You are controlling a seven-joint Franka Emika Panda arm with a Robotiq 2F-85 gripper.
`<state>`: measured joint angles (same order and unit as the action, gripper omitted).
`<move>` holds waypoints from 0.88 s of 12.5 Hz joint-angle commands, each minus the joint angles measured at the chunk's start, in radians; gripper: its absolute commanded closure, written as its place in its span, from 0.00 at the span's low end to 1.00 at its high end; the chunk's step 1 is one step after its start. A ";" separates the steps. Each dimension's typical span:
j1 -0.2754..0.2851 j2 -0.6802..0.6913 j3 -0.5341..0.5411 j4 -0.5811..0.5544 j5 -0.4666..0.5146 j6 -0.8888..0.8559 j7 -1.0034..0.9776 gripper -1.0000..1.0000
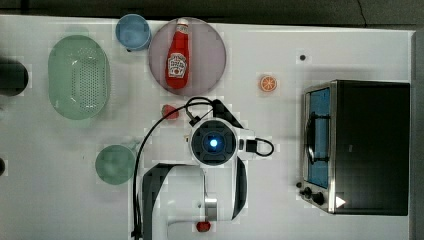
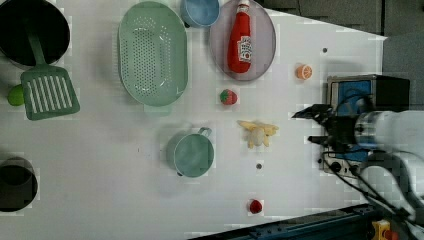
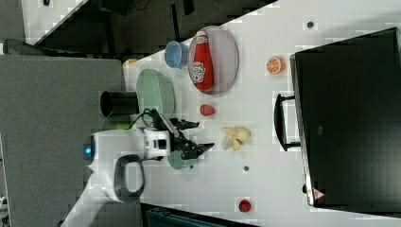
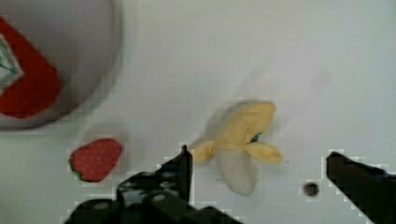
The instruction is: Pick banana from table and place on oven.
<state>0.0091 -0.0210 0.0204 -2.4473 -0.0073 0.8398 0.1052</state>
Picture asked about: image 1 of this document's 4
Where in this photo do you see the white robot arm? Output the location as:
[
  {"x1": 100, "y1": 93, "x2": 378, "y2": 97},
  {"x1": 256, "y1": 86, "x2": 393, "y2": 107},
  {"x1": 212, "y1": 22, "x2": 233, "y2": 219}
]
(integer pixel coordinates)
[{"x1": 141, "y1": 117, "x2": 256, "y2": 240}]

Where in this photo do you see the black toaster oven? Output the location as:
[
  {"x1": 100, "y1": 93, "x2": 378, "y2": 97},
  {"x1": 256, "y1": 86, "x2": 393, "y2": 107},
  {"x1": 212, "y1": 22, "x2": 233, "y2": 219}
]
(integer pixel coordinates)
[{"x1": 297, "y1": 80, "x2": 410, "y2": 216}]

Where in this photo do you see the red strawberry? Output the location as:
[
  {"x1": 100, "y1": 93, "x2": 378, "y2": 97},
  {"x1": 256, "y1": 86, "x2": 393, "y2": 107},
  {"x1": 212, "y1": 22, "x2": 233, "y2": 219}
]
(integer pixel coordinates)
[{"x1": 161, "y1": 104, "x2": 179, "y2": 120}]

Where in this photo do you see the red ketchup bottle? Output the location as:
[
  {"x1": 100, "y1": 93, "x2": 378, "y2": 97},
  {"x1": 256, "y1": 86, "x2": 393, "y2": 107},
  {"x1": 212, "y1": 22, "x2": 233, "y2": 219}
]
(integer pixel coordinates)
[{"x1": 165, "y1": 18, "x2": 190, "y2": 89}]

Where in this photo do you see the orange half slice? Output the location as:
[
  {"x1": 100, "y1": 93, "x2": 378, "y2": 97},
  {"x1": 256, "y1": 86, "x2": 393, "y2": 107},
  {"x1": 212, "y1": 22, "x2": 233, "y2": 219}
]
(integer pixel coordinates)
[{"x1": 259, "y1": 75, "x2": 277, "y2": 92}]

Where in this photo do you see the grey round plate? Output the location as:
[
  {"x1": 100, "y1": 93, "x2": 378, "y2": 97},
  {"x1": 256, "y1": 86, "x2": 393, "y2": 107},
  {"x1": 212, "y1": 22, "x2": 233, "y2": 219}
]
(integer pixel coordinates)
[{"x1": 148, "y1": 17, "x2": 226, "y2": 97}]

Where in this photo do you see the small red fruit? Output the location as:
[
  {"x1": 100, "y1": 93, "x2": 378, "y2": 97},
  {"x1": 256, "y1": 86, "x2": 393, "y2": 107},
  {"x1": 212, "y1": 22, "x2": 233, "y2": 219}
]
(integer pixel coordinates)
[{"x1": 196, "y1": 221, "x2": 211, "y2": 232}]

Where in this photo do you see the green mug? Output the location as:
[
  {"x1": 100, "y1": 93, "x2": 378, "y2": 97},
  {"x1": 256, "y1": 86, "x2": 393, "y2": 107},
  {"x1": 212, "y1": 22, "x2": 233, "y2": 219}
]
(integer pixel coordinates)
[{"x1": 95, "y1": 140, "x2": 140, "y2": 185}]

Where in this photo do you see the blue cup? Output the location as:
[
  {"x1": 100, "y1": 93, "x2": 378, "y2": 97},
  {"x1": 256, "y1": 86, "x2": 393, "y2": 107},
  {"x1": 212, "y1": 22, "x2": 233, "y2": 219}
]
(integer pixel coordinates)
[{"x1": 115, "y1": 14, "x2": 152, "y2": 51}]

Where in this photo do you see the green colander bowl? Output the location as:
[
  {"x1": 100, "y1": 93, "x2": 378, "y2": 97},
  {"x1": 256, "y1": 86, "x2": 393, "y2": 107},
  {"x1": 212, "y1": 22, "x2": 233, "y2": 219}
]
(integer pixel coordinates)
[{"x1": 48, "y1": 35, "x2": 110, "y2": 120}]

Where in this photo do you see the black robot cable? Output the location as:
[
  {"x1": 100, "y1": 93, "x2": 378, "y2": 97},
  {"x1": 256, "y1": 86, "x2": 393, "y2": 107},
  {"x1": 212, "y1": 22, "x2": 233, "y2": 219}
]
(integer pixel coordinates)
[{"x1": 130, "y1": 96, "x2": 276, "y2": 240}]

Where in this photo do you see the black cylinder post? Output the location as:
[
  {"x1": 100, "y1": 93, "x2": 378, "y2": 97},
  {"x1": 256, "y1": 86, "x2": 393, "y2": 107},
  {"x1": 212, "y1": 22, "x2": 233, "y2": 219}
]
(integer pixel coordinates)
[{"x1": 0, "y1": 59, "x2": 29, "y2": 97}]

